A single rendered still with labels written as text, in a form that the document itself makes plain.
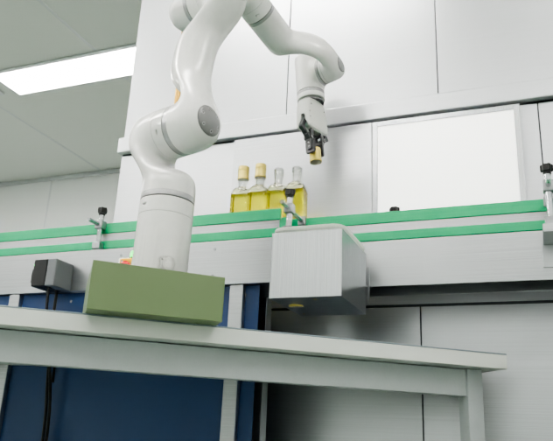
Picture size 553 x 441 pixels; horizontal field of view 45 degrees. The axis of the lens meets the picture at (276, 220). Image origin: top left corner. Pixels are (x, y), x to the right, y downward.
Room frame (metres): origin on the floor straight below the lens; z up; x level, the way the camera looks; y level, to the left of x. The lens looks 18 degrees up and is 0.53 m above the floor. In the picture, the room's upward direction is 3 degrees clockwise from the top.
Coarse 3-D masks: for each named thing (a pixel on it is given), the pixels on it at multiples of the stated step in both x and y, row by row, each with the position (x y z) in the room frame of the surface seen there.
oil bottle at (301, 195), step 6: (288, 186) 1.80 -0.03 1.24; (294, 186) 1.80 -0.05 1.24; (300, 186) 1.79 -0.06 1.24; (300, 192) 1.79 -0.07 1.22; (306, 192) 1.82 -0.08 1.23; (294, 198) 1.80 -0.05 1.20; (300, 198) 1.79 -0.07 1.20; (306, 198) 1.83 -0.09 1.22; (294, 204) 1.80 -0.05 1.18; (300, 204) 1.79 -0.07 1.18; (306, 204) 1.83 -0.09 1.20; (300, 210) 1.79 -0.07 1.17; (306, 210) 1.83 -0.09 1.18; (306, 216) 1.83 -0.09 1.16
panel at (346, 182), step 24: (408, 120) 1.82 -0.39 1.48; (240, 144) 2.03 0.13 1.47; (264, 144) 1.99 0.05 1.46; (288, 144) 1.96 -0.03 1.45; (336, 144) 1.90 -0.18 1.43; (360, 144) 1.87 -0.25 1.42; (288, 168) 1.96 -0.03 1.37; (312, 168) 1.93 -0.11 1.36; (336, 168) 1.90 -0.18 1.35; (360, 168) 1.87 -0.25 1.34; (312, 192) 1.93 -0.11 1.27; (336, 192) 1.90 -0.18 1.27; (360, 192) 1.87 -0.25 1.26; (312, 216) 1.93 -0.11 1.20
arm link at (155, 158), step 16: (160, 112) 1.35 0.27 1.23; (144, 128) 1.37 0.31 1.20; (160, 128) 1.34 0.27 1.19; (144, 144) 1.38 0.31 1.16; (160, 144) 1.37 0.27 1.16; (144, 160) 1.37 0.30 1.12; (160, 160) 1.40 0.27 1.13; (176, 160) 1.45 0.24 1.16; (144, 176) 1.36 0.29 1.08; (160, 176) 1.33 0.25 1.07; (176, 176) 1.34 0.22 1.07; (144, 192) 1.35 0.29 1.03; (160, 192) 1.33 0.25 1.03; (176, 192) 1.34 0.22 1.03; (192, 192) 1.37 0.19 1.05
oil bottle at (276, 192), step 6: (270, 186) 1.83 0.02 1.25; (276, 186) 1.82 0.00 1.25; (282, 186) 1.81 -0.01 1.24; (270, 192) 1.82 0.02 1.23; (276, 192) 1.82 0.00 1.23; (282, 192) 1.81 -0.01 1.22; (270, 198) 1.82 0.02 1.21; (276, 198) 1.82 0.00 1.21; (282, 198) 1.81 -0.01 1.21; (270, 204) 1.82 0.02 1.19; (276, 204) 1.82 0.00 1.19; (282, 210) 1.81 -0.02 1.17; (282, 216) 1.81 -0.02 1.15
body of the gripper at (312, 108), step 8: (312, 96) 1.75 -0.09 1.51; (304, 104) 1.74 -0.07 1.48; (312, 104) 1.75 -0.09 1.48; (320, 104) 1.78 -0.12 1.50; (304, 112) 1.74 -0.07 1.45; (312, 112) 1.74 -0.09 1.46; (320, 112) 1.77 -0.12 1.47; (312, 120) 1.74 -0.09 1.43; (320, 120) 1.77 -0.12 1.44; (312, 128) 1.75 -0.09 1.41; (320, 128) 1.77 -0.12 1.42
